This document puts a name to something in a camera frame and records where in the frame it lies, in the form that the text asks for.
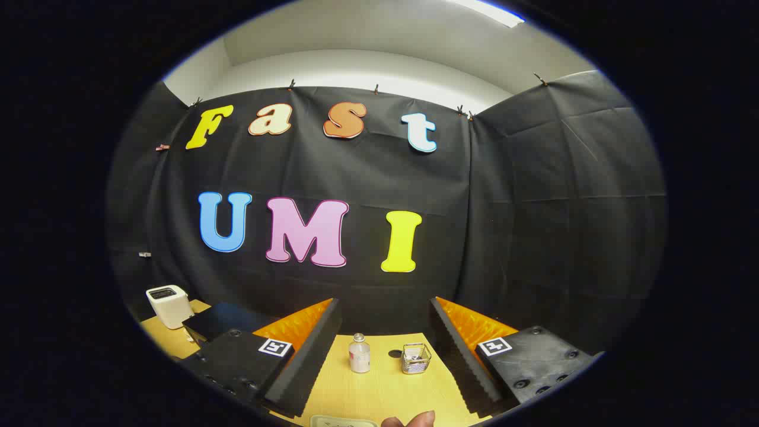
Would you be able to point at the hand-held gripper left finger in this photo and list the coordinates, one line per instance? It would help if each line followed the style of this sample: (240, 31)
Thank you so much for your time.
(308, 367)

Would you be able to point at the cream square cherry-print plate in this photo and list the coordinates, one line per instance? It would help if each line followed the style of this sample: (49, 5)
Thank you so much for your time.
(344, 422)

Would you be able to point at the black toaster oven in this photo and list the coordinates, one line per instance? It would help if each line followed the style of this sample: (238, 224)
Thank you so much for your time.
(219, 317)

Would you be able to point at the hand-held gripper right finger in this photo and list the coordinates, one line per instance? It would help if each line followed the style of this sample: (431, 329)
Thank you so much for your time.
(459, 362)

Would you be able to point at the clear glass bottle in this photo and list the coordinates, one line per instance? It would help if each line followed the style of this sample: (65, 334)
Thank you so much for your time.
(359, 356)

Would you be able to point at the white pop-up toaster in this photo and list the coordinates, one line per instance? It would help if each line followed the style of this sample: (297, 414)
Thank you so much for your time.
(171, 305)

